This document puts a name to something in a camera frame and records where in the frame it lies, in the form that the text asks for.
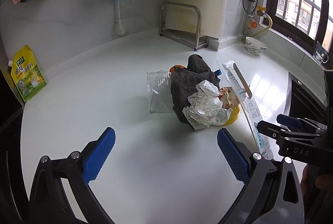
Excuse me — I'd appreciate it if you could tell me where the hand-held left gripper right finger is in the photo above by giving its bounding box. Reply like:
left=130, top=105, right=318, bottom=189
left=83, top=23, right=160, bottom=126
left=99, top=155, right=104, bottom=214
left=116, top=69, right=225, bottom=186
left=217, top=128, right=305, bottom=224

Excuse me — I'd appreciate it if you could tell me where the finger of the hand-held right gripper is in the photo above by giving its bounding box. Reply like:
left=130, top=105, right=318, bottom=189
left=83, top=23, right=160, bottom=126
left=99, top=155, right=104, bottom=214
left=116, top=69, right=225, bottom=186
left=276, top=114, right=326, bottom=134
left=257, top=121, right=322, bottom=142

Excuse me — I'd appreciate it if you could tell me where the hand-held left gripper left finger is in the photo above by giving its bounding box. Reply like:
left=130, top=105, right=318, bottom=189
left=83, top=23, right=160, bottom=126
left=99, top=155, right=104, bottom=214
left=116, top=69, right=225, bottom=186
left=29, top=127, right=116, bottom=224

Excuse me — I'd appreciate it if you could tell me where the clear toothbrush package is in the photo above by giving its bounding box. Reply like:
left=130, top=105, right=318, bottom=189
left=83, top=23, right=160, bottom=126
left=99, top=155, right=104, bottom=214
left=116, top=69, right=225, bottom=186
left=217, top=60, right=273, bottom=161

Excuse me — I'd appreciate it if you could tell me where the red patterned snack wrapper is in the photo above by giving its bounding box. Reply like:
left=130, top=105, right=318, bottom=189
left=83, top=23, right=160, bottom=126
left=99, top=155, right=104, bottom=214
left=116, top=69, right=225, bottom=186
left=217, top=86, right=241, bottom=110

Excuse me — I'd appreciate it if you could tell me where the wooden stick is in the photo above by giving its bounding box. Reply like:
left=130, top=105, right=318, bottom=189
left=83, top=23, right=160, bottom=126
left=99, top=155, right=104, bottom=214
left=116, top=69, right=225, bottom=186
left=233, top=63, right=253, bottom=99

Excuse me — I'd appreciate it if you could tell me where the white paper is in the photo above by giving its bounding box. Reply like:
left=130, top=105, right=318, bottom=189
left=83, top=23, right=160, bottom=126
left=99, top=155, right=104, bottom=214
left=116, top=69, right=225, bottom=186
left=182, top=80, right=233, bottom=131

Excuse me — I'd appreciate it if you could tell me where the dark grey towel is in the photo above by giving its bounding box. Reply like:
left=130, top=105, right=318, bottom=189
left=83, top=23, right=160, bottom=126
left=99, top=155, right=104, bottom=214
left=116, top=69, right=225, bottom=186
left=170, top=55, right=221, bottom=131

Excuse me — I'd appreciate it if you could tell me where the clear plastic bag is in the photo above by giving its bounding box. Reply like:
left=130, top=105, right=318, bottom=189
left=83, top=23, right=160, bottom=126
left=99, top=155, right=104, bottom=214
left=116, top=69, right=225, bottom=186
left=146, top=70, right=177, bottom=114

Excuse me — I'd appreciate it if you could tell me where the orange peel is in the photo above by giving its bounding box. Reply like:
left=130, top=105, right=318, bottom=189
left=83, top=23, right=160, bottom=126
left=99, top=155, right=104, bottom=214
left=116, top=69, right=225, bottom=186
left=169, top=64, right=186, bottom=73

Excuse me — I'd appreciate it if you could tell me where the person's right hand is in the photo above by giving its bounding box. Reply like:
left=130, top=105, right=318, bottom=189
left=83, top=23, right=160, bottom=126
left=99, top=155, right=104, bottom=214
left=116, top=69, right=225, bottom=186
left=299, top=163, right=333, bottom=204

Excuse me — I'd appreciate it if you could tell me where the black stove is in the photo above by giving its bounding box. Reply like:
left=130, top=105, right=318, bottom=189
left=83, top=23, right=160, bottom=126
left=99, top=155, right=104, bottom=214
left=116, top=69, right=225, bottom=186
left=285, top=72, right=328, bottom=120

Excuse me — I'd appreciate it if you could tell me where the white cartoon mug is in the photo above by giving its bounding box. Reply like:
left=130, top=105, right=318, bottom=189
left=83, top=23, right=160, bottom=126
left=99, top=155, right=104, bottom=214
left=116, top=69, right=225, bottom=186
left=313, top=41, right=329, bottom=65

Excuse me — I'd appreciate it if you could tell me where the white patterned bowl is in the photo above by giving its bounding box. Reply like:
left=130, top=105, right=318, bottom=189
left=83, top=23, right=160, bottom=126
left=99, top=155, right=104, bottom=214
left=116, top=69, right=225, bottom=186
left=245, top=37, right=267, bottom=56

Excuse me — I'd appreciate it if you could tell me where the yellow seasoning pouch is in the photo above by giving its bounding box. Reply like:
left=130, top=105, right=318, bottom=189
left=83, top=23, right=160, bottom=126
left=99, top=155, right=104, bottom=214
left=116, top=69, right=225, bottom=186
left=8, top=45, right=47, bottom=103

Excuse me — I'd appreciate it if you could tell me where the steel cutting board rack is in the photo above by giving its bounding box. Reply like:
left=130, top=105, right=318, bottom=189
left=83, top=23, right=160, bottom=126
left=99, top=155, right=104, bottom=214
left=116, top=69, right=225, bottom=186
left=159, top=2, right=209, bottom=51

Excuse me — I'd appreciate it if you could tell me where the blue and white bottle brush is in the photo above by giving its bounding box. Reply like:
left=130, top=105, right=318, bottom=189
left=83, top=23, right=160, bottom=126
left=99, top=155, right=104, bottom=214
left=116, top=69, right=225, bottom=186
left=112, top=0, right=132, bottom=36

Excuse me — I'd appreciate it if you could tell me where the yellow gas hose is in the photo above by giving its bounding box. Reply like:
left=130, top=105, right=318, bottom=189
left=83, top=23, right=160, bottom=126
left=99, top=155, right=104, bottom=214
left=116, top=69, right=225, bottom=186
left=251, top=14, right=273, bottom=38

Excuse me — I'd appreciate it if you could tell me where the black cable loop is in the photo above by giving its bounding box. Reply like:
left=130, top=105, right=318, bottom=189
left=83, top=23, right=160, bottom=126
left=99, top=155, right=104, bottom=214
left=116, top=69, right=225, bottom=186
left=242, top=0, right=257, bottom=14

